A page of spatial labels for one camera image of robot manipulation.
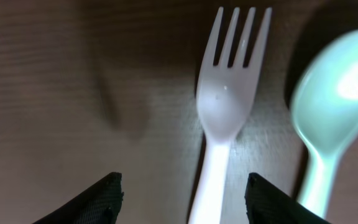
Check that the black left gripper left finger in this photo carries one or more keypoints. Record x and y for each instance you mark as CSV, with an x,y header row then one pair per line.
x,y
100,203

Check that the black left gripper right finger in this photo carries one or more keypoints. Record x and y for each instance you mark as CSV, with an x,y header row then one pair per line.
x,y
267,204

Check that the pink plastic fork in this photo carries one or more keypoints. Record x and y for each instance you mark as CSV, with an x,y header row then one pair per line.
x,y
224,99

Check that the mint green plastic spoon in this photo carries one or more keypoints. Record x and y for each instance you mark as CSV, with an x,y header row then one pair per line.
x,y
324,113

